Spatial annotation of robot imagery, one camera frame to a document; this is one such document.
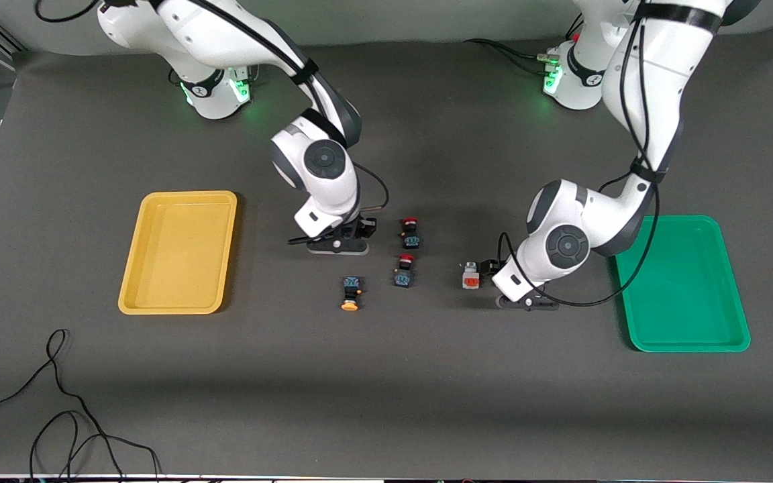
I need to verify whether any yellow push button green contact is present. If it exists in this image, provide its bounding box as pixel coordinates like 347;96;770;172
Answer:
340;275;363;312

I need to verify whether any red push button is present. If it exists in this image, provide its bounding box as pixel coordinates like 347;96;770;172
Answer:
393;253;417;289
400;216;423;250

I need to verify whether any yellow plastic tray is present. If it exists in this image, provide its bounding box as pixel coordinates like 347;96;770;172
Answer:
117;191;238;316

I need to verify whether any green plastic tray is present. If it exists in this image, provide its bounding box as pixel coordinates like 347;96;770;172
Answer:
609;215;752;353

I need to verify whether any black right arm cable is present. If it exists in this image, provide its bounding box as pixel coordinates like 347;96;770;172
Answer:
34;0;391;246

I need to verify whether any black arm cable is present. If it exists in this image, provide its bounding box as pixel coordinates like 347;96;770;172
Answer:
497;0;662;309
34;0;391;246

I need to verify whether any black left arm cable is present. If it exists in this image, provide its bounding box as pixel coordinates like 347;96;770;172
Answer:
497;0;662;309

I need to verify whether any black base power cable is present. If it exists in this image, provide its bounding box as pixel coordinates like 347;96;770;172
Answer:
464;38;552;76

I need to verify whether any loose black table cable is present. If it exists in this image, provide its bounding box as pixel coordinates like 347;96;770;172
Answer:
0;329;162;480

